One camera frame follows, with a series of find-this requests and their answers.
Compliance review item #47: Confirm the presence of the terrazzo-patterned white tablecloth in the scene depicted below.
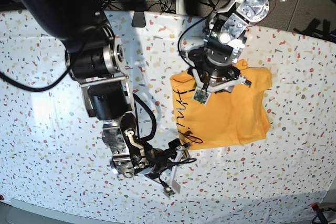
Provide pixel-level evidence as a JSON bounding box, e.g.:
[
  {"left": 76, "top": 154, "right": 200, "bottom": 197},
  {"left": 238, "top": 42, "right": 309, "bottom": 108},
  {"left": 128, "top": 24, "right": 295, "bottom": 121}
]
[{"left": 1, "top": 10, "right": 335, "bottom": 223}]

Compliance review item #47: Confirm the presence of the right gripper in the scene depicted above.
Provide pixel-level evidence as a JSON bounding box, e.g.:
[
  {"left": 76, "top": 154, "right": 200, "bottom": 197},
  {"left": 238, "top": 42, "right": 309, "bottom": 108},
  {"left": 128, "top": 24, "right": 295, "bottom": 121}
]
[{"left": 134, "top": 140, "right": 192, "bottom": 180}]

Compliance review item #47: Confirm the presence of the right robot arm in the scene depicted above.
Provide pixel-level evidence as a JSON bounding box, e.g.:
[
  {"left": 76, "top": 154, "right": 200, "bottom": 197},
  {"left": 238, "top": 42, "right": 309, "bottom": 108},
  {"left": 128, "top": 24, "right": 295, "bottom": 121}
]
[{"left": 21, "top": 0, "right": 193, "bottom": 180}]

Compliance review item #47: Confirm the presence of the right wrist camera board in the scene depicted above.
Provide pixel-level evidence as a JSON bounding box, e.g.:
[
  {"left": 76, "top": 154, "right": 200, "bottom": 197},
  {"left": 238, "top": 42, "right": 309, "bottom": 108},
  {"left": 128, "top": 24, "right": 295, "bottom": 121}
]
[{"left": 163, "top": 181, "right": 181, "bottom": 197}]

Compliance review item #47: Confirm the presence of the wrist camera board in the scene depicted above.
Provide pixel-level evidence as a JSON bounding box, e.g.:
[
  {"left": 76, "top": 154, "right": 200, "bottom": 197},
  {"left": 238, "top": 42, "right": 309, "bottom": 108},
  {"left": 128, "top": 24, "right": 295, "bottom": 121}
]
[
  {"left": 192, "top": 87, "right": 211, "bottom": 105},
  {"left": 163, "top": 181, "right": 181, "bottom": 197}
]

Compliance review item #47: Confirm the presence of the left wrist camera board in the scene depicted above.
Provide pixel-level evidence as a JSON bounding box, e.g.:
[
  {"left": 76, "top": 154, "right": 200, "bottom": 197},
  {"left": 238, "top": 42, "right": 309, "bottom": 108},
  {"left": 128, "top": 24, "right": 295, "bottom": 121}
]
[{"left": 192, "top": 87, "right": 211, "bottom": 105}]

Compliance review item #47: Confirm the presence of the yellow T-shirt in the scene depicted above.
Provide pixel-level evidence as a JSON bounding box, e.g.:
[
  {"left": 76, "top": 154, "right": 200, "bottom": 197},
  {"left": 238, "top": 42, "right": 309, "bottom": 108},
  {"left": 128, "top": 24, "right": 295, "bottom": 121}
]
[{"left": 170, "top": 60, "right": 272, "bottom": 150}]

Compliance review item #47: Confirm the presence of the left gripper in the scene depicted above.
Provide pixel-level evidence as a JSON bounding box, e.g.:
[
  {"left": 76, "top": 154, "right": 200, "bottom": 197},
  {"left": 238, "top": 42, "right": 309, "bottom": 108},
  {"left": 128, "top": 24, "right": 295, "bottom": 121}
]
[{"left": 187, "top": 48, "right": 252, "bottom": 94}]

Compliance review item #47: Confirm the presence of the red clamp at corner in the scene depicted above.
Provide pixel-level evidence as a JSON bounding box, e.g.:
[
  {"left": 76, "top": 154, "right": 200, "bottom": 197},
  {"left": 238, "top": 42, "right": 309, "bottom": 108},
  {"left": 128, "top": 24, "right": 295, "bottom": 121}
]
[{"left": 311, "top": 203, "right": 328, "bottom": 224}]

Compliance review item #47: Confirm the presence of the black table clamp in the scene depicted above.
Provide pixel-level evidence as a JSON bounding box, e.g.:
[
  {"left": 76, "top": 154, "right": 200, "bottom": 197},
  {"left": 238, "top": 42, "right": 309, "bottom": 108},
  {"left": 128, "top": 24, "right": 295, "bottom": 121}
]
[{"left": 131, "top": 12, "right": 146, "bottom": 28}]

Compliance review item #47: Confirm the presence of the white table leg post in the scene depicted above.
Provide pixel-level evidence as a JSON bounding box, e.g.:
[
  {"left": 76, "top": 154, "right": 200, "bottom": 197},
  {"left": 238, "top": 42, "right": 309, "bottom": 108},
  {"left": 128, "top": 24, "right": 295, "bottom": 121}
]
[{"left": 175, "top": 0, "right": 186, "bottom": 15}]

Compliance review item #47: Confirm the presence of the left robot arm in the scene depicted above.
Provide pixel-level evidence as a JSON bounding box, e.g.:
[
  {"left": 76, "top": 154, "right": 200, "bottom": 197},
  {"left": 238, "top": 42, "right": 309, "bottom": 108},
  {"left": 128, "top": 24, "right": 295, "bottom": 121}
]
[{"left": 185, "top": 0, "right": 287, "bottom": 104}]

